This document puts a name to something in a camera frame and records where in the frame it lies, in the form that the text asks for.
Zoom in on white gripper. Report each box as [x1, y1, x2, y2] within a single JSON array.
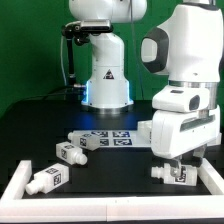
[[151, 107, 220, 177]]

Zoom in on white square table top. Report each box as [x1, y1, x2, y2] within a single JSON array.
[[137, 120, 222, 146]]

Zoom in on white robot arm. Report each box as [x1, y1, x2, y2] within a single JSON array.
[[69, 0, 223, 177]]

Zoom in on white U-shaped fence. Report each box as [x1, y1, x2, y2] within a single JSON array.
[[0, 160, 224, 223]]

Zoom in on white marker base plate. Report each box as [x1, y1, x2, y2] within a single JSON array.
[[68, 130, 151, 148]]

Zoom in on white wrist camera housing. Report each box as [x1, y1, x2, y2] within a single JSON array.
[[152, 85, 217, 113]]

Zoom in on black cables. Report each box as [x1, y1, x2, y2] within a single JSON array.
[[16, 83, 88, 103]]

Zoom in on black camera on mount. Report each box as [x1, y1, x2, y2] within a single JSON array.
[[62, 20, 113, 36]]

